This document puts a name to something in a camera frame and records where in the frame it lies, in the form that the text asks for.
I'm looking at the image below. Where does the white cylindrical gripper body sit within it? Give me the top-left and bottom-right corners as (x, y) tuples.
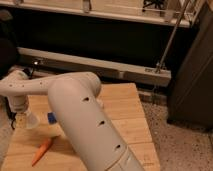
(8, 96), (29, 113)

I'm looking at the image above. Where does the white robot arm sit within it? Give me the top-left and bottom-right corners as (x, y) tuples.
(0, 71), (145, 171)

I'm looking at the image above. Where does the blue sponge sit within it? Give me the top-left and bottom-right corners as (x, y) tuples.
(47, 112), (57, 124)

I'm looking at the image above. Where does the orange toy carrot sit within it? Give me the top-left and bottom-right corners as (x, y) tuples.
(31, 136), (56, 167)

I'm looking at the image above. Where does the black office chair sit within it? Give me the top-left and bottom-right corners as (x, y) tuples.
(0, 9), (20, 79)

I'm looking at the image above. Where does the metal pole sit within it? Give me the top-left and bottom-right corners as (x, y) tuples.
(155, 0), (190, 73)

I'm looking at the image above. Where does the dark cabinet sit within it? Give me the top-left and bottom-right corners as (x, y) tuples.
(167, 0), (213, 130)

